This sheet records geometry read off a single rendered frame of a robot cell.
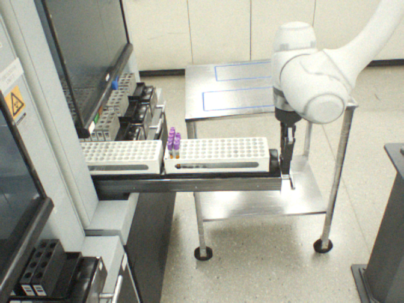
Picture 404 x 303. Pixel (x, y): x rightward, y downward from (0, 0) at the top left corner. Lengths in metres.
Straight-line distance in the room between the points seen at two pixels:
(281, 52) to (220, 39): 2.48
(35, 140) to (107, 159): 0.34
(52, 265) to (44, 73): 0.42
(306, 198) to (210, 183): 0.79
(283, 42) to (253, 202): 0.99
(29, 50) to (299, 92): 0.55
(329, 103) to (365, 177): 1.68
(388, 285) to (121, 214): 1.09
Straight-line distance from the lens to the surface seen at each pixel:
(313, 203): 1.78
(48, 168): 0.89
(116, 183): 1.13
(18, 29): 0.83
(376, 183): 2.40
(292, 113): 1.00
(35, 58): 0.87
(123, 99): 1.40
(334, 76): 0.79
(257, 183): 1.09
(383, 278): 1.71
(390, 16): 0.87
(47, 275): 0.88
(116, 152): 1.16
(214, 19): 3.32
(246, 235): 1.99
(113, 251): 1.04
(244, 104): 1.39
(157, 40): 3.43
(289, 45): 0.90
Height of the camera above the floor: 1.51
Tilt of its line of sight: 37 degrees down
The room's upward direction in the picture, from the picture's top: 6 degrees counter-clockwise
